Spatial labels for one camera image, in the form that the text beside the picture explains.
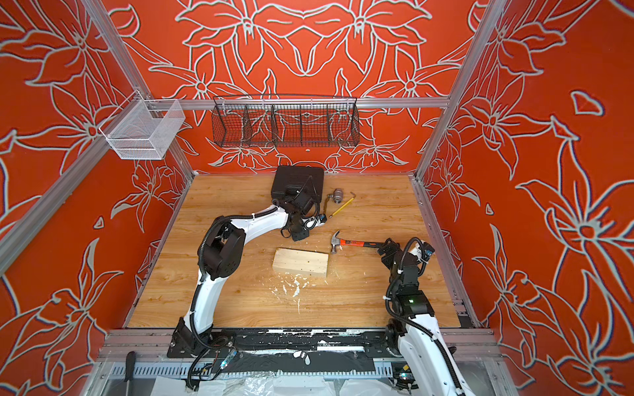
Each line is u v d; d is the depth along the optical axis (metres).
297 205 0.79
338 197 1.07
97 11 0.70
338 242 0.95
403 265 0.59
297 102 0.92
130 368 0.70
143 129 0.92
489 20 0.71
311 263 0.87
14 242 0.50
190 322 0.61
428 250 0.68
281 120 1.00
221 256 0.56
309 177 1.17
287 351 0.73
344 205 1.07
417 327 0.52
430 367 0.47
